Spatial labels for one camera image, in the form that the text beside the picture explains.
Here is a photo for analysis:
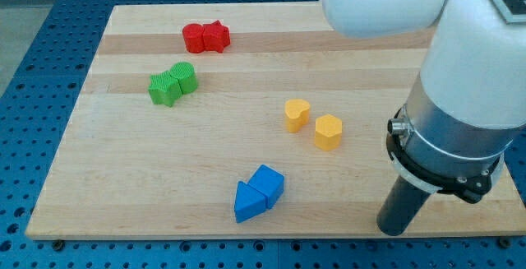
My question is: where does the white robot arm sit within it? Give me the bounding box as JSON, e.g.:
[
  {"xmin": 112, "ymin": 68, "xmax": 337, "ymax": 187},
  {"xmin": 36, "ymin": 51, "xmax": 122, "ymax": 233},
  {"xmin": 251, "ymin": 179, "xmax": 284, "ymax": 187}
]
[{"xmin": 320, "ymin": 0, "xmax": 525, "ymax": 205}]

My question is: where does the green cylinder block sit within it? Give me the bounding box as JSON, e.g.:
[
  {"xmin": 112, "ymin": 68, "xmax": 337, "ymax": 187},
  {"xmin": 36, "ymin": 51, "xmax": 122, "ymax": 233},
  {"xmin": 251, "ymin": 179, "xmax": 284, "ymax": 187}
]
[{"xmin": 169, "ymin": 62, "xmax": 198, "ymax": 95}]

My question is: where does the blue perforated table plate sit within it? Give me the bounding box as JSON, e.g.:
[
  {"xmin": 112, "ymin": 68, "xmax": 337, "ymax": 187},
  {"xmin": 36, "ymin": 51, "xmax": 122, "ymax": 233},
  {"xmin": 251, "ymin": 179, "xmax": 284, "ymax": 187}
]
[{"xmin": 1, "ymin": 0, "xmax": 525, "ymax": 268}]

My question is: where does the red cylinder block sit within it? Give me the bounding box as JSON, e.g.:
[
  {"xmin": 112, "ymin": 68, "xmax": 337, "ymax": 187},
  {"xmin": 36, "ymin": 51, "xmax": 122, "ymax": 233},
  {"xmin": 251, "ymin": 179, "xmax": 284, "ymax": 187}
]
[{"xmin": 182, "ymin": 23, "xmax": 205, "ymax": 53}]

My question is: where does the yellow heart block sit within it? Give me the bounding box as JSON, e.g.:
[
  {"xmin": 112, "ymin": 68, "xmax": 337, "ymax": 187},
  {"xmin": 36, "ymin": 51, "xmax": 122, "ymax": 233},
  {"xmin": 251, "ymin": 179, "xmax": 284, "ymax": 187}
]
[{"xmin": 284, "ymin": 99, "xmax": 311, "ymax": 133}]

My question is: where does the wooden board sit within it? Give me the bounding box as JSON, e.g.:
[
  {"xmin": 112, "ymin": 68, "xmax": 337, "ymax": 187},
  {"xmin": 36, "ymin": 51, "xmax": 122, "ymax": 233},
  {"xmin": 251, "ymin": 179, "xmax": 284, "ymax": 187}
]
[{"xmin": 25, "ymin": 1, "xmax": 526, "ymax": 241}]

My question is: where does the green star block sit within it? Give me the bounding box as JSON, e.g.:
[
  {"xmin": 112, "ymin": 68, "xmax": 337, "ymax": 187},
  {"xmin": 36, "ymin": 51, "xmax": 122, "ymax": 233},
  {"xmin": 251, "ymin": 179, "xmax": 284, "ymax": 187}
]
[{"xmin": 148, "ymin": 71, "xmax": 182, "ymax": 107}]

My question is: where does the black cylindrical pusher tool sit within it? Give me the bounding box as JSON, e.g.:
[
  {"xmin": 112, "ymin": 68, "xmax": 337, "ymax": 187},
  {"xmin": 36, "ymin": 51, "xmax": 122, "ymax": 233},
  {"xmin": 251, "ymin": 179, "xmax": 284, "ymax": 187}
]
[{"xmin": 376, "ymin": 176, "xmax": 431, "ymax": 236}]

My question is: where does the blue triangle block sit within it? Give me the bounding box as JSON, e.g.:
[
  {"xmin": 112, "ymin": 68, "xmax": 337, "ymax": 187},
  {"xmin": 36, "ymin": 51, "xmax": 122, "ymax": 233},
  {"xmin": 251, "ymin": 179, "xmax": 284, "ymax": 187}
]
[{"xmin": 233, "ymin": 181, "xmax": 266, "ymax": 223}]

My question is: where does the blue cube block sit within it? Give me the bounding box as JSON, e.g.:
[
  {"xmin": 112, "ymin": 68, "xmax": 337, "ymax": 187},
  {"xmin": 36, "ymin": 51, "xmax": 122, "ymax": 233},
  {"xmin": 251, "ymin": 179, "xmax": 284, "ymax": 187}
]
[{"xmin": 248, "ymin": 165, "xmax": 284, "ymax": 209}]

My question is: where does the red star block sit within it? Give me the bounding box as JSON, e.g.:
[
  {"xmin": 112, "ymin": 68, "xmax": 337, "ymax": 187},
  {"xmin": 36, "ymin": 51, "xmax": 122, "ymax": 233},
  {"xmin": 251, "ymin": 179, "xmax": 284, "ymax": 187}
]
[{"xmin": 202, "ymin": 21, "xmax": 231, "ymax": 53}]

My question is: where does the yellow hexagon block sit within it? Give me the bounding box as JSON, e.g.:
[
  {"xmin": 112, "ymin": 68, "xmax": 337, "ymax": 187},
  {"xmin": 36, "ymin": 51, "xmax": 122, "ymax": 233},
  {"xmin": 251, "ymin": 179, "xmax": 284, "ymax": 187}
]
[{"xmin": 314, "ymin": 114, "xmax": 343, "ymax": 151}]

